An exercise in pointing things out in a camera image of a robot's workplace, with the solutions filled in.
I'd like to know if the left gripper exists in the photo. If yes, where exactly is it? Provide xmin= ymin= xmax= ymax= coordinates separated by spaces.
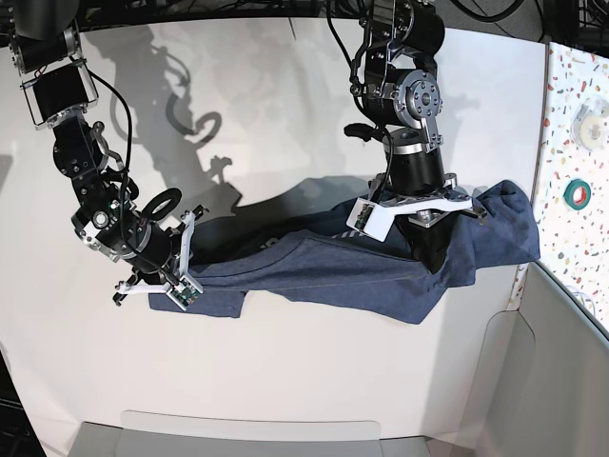
xmin=376 ymin=187 xmax=487 ymax=273

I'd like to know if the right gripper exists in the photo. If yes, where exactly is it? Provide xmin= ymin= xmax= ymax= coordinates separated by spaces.
xmin=112 ymin=205 xmax=206 ymax=305

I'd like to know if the blue t-shirt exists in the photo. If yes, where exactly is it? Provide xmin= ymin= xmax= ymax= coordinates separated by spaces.
xmin=147 ymin=175 xmax=542 ymax=327

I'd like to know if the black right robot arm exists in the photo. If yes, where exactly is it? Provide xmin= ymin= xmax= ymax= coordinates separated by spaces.
xmin=2 ymin=1 xmax=204 ymax=310

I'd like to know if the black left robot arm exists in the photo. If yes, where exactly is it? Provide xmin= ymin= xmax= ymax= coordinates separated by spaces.
xmin=344 ymin=1 xmax=485 ymax=273

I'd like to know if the green tape roll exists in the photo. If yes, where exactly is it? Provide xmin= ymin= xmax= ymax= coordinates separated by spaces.
xmin=563 ymin=179 xmax=592 ymax=210

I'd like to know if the terrazzo patterned side board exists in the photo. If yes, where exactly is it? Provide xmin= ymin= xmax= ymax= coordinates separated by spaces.
xmin=532 ymin=43 xmax=608 ymax=329

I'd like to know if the grey plastic tray front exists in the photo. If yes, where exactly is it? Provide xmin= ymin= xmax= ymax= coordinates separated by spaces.
xmin=69 ymin=410 xmax=431 ymax=456

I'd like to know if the clear tape dispenser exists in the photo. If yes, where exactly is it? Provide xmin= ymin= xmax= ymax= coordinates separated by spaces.
xmin=570 ymin=97 xmax=608 ymax=151

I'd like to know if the grey plastic bin right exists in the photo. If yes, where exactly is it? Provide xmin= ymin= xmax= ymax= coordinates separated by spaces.
xmin=455 ymin=264 xmax=608 ymax=456

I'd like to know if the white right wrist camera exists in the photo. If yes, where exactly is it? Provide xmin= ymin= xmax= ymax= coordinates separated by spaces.
xmin=167 ymin=281 xmax=203 ymax=311

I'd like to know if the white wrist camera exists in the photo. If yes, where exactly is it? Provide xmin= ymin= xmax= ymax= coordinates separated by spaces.
xmin=167 ymin=281 xmax=203 ymax=311
xmin=346 ymin=198 xmax=395 ymax=242

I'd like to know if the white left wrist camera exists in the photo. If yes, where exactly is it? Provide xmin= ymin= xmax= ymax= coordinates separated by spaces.
xmin=346 ymin=198 xmax=395 ymax=242

